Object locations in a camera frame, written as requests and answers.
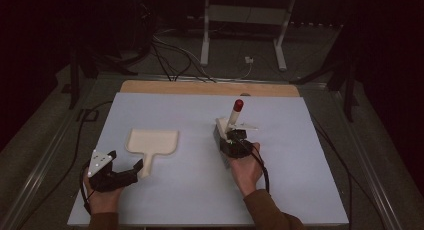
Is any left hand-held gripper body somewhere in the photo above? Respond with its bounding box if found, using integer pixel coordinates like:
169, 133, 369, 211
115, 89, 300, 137
87, 149, 140, 194

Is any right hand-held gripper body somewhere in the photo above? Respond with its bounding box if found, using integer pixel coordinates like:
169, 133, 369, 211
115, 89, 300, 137
220, 121, 260, 160

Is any cream brush with red cap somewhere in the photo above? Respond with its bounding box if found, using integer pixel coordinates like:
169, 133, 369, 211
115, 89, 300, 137
213, 98, 245, 170

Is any cream plastic dustpan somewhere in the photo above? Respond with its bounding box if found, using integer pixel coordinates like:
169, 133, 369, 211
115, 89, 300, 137
125, 128, 180, 180

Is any person's left hand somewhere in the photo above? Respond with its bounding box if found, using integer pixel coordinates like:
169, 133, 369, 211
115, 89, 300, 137
82, 175, 125, 215

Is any person's right hand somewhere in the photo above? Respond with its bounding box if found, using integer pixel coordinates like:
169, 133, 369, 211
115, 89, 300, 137
227, 142, 265, 199

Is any white table cover sheet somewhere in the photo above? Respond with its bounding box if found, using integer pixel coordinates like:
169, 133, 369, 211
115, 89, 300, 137
67, 92, 350, 227

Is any black tripod stand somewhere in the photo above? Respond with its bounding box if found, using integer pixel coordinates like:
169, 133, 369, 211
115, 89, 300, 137
67, 45, 140, 110
289, 24, 360, 123

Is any white metal stand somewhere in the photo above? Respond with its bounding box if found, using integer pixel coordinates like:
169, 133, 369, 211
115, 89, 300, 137
199, 0, 298, 72

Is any dark equipment rack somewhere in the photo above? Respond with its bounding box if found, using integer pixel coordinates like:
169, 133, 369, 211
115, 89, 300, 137
109, 0, 158, 58

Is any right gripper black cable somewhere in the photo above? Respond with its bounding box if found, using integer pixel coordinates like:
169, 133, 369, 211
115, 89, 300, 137
241, 139, 271, 195

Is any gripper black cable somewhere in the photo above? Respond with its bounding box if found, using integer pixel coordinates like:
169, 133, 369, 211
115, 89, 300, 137
78, 100, 115, 215
241, 139, 271, 195

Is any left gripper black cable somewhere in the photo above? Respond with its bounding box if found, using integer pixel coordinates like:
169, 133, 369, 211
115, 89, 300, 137
78, 100, 115, 215

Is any metal floor rail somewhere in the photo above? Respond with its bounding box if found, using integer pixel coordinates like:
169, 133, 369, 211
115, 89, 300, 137
0, 77, 98, 230
329, 89, 405, 230

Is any white floor cable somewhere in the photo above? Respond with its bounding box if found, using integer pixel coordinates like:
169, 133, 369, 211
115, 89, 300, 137
213, 62, 253, 82

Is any bundle of black floor cables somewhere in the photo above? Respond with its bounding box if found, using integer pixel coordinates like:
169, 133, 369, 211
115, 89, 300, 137
151, 34, 218, 83

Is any long black floor cable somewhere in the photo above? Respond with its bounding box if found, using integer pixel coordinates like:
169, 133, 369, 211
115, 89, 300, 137
311, 114, 354, 230

